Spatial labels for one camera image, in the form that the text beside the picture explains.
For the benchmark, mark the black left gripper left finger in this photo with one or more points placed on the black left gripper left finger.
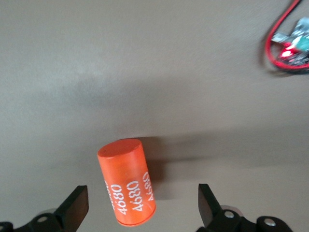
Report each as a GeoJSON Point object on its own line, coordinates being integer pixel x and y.
{"type": "Point", "coordinates": [72, 210]}

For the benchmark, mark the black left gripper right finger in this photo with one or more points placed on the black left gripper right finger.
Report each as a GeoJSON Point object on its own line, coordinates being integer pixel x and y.
{"type": "Point", "coordinates": [212, 212]}

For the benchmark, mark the orange cylinder marked 4680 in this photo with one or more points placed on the orange cylinder marked 4680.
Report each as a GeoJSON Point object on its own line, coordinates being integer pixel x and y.
{"type": "Point", "coordinates": [125, 181]}

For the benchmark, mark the small green circuit board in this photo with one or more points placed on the small green circuit board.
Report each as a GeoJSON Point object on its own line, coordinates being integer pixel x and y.
{"type": "Point", "coordinates": [300, 41]}

